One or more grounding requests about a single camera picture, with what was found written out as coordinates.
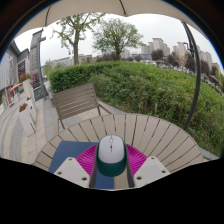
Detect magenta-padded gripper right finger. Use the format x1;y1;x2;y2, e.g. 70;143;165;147
124;143;172;189

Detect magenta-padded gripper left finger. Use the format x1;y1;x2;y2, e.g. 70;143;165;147
53;143;99;190

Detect white and green computer mouse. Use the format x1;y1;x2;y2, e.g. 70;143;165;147
95;134;128;178

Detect blue mouse pad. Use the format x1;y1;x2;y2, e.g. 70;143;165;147
48;140;115;190

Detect brown slatted wooden chair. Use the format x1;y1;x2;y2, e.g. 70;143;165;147
52;82;113;134

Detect curved dark umbrella pole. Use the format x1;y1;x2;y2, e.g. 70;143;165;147
181;21;202;132

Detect grey shopfront building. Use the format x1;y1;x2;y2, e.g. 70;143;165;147
0;39;31;111

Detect tall grey sign pillar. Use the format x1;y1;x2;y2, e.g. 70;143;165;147
29;29;48;101

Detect thin sparse-leaved tree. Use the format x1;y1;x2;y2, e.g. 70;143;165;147
51;12;106;66

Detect far high-rise buildings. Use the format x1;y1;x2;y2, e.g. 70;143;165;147
139;37;214;73

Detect bushy green tree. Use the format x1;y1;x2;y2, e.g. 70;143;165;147
92;18;145;61

